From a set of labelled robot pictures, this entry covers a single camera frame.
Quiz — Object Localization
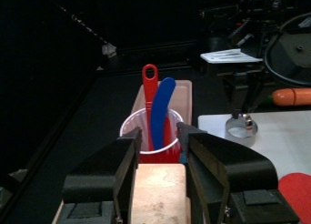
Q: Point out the red plastic utensil with loop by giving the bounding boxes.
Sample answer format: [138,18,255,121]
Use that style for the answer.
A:
[142,63,160,151]

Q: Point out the red plastic cup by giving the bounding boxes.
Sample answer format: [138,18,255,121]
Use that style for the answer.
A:
[119,107,186,165]

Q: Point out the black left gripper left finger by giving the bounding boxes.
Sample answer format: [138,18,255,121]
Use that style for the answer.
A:
[55,127,143,224]

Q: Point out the light wooden drawer box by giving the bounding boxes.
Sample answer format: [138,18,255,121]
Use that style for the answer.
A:
[51,163,192,224]

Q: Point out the white cutting board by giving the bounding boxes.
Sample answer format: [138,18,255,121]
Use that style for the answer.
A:
[196,109,311,204]

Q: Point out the flat red dough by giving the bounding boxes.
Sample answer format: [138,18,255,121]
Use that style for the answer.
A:
[278,172,311,224]

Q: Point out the round metal dough cutter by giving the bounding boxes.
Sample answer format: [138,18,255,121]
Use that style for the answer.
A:
[223,113,260,148]

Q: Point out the blue plastic utensil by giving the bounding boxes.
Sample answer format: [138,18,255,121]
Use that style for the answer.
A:
[150,76,178,151]

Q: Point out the small white corner bracket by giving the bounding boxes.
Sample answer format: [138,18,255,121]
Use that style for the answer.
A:
[102,42,118,59]

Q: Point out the pale wooden tray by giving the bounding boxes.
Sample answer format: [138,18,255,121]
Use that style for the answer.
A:
[131,79,195,126]

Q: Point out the orange toy carrot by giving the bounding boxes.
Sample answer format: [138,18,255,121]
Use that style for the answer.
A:
[266,87,311,107]

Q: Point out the black looped cable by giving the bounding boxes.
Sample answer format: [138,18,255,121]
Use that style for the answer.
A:
[262,12,311,87]

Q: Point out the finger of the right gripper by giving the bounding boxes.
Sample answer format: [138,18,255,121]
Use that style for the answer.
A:
[247,80,270,114]
[230,81,250,119]

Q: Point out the thin diagonal frame strut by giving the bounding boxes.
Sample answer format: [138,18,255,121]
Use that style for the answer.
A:
[60,6,110,48]

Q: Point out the white flat plastic piece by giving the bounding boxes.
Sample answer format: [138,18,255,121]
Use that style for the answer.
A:
[199,47,264,65]

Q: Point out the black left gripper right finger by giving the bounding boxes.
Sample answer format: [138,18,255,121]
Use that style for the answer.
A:
[176,121,302,224]

